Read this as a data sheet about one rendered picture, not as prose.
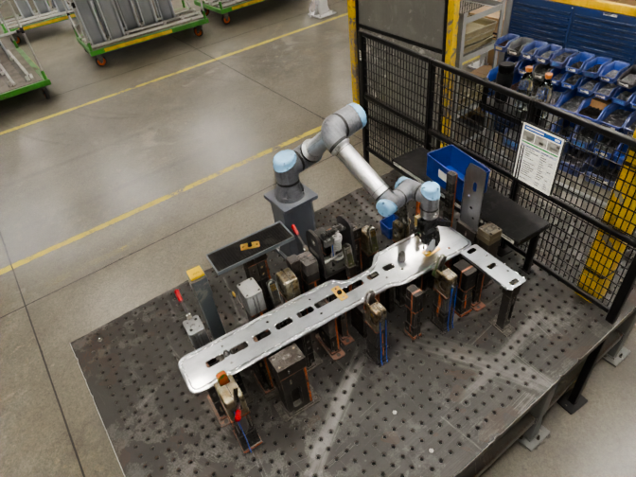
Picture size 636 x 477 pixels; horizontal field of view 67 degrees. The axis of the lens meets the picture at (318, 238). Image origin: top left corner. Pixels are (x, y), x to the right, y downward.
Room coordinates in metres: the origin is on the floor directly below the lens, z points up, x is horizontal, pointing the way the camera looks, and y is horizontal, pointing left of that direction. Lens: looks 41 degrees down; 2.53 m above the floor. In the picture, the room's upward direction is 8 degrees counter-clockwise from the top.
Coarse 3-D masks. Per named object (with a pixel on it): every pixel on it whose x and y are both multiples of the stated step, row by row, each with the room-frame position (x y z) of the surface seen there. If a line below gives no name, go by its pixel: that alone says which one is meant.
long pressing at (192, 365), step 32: (384, 256) 1.57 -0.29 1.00; (416, 256) 1.54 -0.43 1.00; (448, 256) 1.52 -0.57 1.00; (320, 288) 1.43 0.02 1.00; (384, 288) 1.38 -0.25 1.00; (256, 320) 1.29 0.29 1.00; (320, 320) 1.25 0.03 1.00; (192, 352) 1.17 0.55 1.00; (256, 352) 1.14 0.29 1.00; (192, 384) 1.03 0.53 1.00
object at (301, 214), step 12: (312, 192) 2.00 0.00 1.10; (276, 204) 1.94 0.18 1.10; (288, 204) 1.92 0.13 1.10; (300, 204) 1.92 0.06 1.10; (312, 204) 2.00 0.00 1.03; (276, 216) 1.98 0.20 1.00; (288, 216) 1.91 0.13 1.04; (300, 216) 1.93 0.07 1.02; (312, 216) 1.96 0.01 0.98; (288, 228) 1.91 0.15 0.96; (300, 228) 1.92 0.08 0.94; (312, 228) 1.96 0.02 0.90; (288, 252) 1.93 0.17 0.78; (300, 252) 1.91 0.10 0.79
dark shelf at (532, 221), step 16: (400, 160) 2.29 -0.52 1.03; (416, 160) 2.27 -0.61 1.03; (416, 176) 2.12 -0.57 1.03; (496, 192) 1.89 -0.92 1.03; (496, 208) 1.77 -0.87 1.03; (512, 208) 1.75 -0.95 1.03; (496, 224) 1.65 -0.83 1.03; (512, 224) 1.64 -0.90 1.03; (528, 224) 1.62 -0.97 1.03; (544, 224) 1.61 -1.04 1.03; (512, 240) 1.54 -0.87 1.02
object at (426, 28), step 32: (352, 0) 4.63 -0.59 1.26; (384, 0) 4.28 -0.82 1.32; (416, 0) 3.95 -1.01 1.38; (448, 0) 3.68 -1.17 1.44; (352, 32) 4.64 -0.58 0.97; (384, 32) 4.28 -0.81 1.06; (416, 32) 3.95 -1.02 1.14; (448, 32) 3.64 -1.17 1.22; (352, 64) 4.66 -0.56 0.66; (384, 64) 4.29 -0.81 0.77; (384, 96) 4.30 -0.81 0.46; (416, 96) 3.95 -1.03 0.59; (448, 96) 3.60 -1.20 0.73
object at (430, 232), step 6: (420, 222) 1.51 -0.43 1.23; (426, 222) 1.51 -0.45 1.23; (432, 222) 1.50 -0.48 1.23; (420, 228) 1.51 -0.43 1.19; (426, 228) 1.51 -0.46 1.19; (432, 228) 1.52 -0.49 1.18; (438, 228) 1.53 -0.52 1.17; (414, 234) 1.55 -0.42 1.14; (420, 234) 1.52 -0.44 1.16; (426, 234) 1.50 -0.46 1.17; (432, 234) 1.50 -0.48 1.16; (426, 240) 1.50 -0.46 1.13
